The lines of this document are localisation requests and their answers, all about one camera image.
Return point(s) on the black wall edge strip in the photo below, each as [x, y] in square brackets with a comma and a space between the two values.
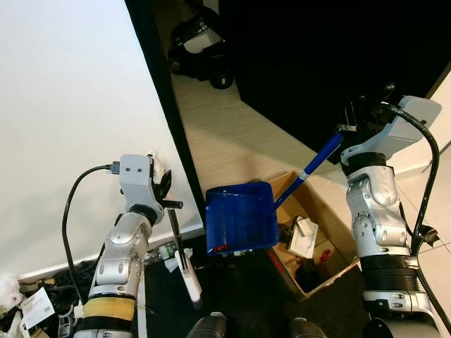
[165, 105]

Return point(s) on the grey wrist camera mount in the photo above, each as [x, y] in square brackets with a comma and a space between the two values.
[135, 176]
[409, 123]

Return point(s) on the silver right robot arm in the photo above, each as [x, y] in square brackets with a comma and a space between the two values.
[377, 211]

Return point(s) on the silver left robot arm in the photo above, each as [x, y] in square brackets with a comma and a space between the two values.
[120, 260]

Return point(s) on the clear plastic bottle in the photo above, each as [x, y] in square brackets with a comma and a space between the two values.
[161, 253]

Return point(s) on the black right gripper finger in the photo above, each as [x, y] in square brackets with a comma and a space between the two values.
[388, 93]
[351, 116]

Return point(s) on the black wheeled device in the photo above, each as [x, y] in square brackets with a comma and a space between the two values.
[201, 46]

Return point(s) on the robot leg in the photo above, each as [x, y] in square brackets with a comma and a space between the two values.
[206, 327]
[309, 329]

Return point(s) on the white paper card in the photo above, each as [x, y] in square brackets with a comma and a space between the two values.
[38, 308]

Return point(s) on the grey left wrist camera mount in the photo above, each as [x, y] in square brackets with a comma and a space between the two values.
[135, 176]

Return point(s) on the white crumpled paper carton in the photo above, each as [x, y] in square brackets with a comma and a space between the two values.
[304, 239]

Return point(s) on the blue plastic dustpan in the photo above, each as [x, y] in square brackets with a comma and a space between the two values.
[239, 218]

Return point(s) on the robot right leg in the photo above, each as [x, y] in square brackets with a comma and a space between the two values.
[309, 329]

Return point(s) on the robot left leg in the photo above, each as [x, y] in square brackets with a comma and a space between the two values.
[206, 327]

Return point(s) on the brown cardboard box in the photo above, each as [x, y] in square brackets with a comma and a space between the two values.
[331, 274]

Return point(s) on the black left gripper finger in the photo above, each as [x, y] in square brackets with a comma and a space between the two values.
[173, 204]
[168, 180]

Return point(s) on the black cabinet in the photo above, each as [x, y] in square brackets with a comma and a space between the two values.
[331, 56]

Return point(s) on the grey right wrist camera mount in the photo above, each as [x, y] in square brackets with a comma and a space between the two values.
[409, 123]

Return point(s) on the black and white hand brush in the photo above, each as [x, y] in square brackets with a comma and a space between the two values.
[177, 239]

